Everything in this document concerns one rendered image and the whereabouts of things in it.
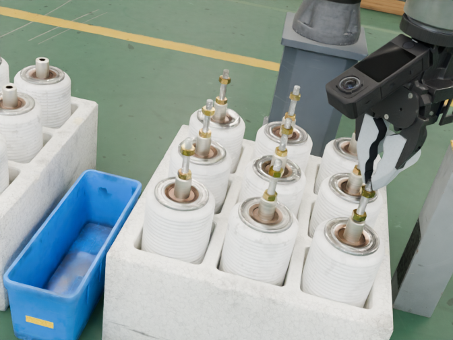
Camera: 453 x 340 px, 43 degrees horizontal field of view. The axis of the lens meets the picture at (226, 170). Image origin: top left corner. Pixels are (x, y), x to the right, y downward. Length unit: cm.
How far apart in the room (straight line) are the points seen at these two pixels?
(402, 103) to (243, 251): 28
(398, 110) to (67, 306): 51
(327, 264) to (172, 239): 21
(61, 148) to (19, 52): 81
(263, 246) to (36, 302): 33
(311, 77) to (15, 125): 65
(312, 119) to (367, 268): 63
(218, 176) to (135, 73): 88
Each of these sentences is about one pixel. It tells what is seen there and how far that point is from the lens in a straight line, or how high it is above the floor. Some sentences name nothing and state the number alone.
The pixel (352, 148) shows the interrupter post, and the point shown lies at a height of 26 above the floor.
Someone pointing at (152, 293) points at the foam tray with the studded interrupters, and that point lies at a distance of 82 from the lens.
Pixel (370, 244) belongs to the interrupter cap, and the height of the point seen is 25.
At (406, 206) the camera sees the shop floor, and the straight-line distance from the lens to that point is 137.
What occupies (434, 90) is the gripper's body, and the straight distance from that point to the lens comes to 67.
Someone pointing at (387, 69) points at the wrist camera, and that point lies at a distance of 64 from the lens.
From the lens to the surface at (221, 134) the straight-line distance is 96.
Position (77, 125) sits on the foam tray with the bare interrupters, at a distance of 107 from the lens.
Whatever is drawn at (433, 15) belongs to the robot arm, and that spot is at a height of 56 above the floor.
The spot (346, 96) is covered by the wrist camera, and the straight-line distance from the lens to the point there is 61.
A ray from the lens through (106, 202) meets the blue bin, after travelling 108.
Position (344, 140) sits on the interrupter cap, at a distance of 101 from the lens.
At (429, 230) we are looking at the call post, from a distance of 99.
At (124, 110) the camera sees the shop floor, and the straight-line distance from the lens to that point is 150.
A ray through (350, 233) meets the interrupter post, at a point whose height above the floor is 26.
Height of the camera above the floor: 72
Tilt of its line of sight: 33 degrees down
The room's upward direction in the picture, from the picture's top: 10 degrees clockwise
